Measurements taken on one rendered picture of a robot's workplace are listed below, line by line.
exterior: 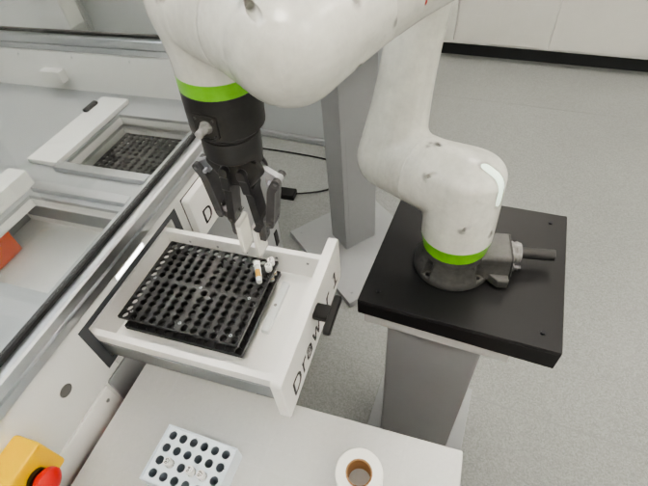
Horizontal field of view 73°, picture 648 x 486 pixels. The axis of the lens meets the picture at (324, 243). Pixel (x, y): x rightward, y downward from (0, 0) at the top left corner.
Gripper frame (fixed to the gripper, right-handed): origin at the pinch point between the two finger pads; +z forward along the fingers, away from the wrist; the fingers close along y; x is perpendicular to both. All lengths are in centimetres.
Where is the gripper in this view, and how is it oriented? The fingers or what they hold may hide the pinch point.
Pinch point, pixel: (252, 235)
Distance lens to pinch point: 69.9
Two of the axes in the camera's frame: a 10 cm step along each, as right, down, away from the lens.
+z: 0.2, 6.6, 7.5
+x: 3.2, -7.2, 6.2
